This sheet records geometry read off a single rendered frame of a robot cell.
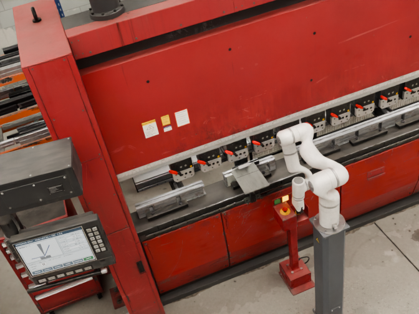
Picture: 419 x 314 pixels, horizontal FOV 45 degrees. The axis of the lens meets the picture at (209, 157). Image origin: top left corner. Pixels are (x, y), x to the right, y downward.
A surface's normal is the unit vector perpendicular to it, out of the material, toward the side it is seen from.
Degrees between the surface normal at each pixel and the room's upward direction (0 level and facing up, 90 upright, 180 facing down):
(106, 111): 90
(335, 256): 90
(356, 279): 0
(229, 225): 90
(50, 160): 0
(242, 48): 90
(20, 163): 0
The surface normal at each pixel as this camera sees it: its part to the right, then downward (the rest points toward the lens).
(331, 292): 0.36, 0.55
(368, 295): -0.15, -0.76
